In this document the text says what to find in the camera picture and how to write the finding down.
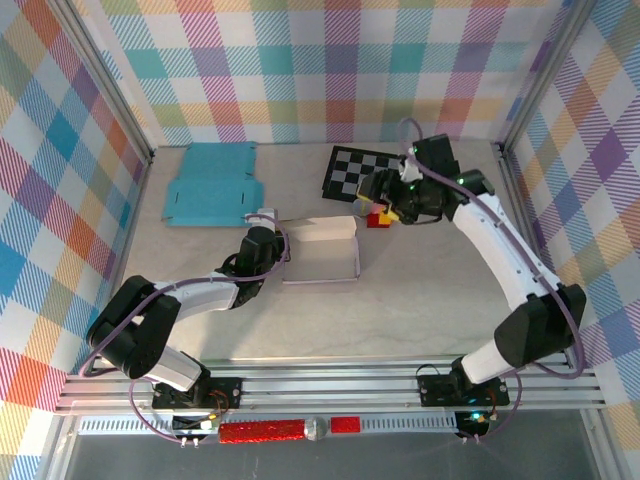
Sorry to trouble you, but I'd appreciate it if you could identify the lilac paper box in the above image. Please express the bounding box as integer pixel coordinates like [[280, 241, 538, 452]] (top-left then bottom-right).
[[280, 213, 362, 286]]

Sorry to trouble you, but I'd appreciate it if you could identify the teal paper box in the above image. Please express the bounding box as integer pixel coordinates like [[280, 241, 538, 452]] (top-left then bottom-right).
[[160, 142, 265, 230]]

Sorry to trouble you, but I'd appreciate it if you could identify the black grey checkerboard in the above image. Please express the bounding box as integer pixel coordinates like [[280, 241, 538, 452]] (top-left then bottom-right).
[[320, 145, 409, 204]]

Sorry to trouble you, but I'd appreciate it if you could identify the silver foil ball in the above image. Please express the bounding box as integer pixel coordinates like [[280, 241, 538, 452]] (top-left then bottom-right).
[[304, 417, 330, 442]]

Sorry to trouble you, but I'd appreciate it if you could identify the long red glitter strip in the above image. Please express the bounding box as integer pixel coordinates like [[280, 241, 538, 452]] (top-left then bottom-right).
[[218, 419, 307, 445]]

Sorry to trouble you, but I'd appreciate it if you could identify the short red glitter patch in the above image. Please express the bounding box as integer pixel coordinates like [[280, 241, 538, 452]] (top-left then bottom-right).
[[329, 415, 362, 434]]

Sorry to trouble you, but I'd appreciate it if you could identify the black board white connector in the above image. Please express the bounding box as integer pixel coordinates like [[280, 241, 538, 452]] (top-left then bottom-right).
[[172, 413, 221, 435]]

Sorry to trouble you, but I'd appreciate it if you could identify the black board green light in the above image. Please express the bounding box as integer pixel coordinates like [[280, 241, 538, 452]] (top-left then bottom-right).
[[455, 410, 490, 439]]

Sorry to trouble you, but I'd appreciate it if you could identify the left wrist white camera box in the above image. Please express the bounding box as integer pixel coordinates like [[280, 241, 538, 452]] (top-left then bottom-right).
[[243, 207, 277, 232]]

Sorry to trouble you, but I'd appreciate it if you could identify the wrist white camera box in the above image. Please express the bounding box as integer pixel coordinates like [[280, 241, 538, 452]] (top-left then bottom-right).
[[243, 207, 277, 232], [398, 158, 424, 184]]

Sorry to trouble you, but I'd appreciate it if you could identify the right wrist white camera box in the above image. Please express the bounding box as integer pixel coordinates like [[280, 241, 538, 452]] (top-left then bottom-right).
[[398, 158, 424, 184]]

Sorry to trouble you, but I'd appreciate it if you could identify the aluminium side rail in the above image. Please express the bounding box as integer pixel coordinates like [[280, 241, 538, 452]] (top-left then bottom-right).
[[89, 152, 155, 374], [497, 144, 574, 369]]

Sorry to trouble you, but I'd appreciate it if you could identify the aluminium rail beam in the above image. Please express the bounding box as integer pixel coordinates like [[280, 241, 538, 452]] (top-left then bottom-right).
[[54, 355, 609, 416]]

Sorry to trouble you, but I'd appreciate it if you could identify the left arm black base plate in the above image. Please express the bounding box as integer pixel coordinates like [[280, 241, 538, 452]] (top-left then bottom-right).
[[152, 377, 243, 409]]

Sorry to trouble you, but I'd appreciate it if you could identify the aluminium corner post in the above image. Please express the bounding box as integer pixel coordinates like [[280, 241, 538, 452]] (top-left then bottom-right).
[[494, 0, 601, 157], [49, 0, 155, 165]]

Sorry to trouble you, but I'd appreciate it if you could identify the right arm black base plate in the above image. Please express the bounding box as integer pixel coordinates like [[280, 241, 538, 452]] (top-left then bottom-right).
[[417, 372, 511, 407]]

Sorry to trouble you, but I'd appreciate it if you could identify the white slotted cable duct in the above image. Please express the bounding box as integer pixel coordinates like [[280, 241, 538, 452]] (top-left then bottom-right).
[[77, 416, 459, 435]]

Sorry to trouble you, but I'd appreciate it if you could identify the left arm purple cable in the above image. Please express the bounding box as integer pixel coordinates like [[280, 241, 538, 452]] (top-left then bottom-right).
[[79, 212, 292, 446]]

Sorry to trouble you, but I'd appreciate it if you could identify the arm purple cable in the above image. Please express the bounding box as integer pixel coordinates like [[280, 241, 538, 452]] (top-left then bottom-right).
[[399, 118, 586, 445], [79, 212, 292, 446]]

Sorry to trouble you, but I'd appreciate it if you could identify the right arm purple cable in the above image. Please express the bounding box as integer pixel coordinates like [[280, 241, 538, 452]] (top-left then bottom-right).
[[399, 118, 586, 445]]

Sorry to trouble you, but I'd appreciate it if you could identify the aluminium frame strut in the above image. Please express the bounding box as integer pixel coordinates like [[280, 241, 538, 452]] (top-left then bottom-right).
[[579, 409, 624, 480], [42, 414, 84, 480]]

